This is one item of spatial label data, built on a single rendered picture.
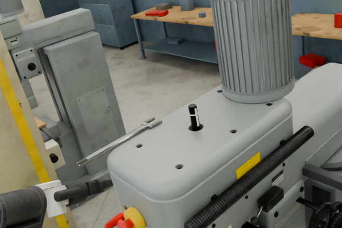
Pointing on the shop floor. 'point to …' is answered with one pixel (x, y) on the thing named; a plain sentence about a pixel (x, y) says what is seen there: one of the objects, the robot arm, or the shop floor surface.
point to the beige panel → (22, 141)
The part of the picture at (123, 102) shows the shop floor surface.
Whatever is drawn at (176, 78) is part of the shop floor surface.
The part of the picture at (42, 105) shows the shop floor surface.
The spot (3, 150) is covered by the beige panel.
